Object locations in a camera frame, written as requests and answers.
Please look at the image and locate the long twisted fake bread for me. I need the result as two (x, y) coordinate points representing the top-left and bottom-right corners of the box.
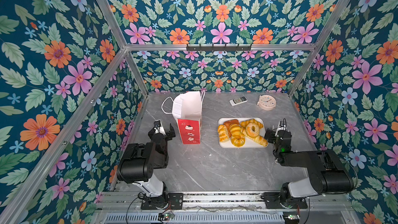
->
(241, 128), (268, 147)

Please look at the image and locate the brown sesame fake bagel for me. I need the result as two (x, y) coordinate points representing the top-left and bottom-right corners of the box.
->
(245, 122), (260, 139)

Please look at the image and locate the yellow fake croissant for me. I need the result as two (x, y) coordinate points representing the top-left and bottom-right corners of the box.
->
(239, 118), (264, 129)

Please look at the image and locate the white and red paper bag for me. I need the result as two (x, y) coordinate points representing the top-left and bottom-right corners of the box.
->
(161, 91), (206, 145)

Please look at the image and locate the yellow ring fake bread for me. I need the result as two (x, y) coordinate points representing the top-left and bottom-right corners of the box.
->
(231, 135), (246, 147)

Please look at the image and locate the orange-brown fake pastry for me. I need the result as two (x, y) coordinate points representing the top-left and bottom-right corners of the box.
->
(223, 119), (239, 130)

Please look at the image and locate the pale yellow fake pastry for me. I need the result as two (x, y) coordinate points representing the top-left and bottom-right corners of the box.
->
(218, 124), (230, 143)

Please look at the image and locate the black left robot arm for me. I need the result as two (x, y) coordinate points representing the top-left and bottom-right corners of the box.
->
(116, 121), (176, 209)

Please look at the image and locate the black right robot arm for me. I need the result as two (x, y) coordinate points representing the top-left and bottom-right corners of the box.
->
(261, 125), (356, 209)

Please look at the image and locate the white rectangular tray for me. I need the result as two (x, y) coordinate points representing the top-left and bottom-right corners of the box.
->
(218, 117), (265, 148)

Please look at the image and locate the pink round alarm clock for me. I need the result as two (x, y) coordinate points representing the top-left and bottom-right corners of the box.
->
(257, 95), (277, 111)

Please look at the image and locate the white remote control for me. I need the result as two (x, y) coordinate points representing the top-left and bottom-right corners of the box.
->
(229, 96), (248, 106)

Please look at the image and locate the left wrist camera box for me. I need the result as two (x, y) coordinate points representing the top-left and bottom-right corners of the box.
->
(154, 120), (166, 135)

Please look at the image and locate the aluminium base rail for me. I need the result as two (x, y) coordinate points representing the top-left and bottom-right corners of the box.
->
(96, 190), (355, 215)

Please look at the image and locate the black wall hook bar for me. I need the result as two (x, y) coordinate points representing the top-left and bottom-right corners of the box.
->
(186, 44), (252, 52)

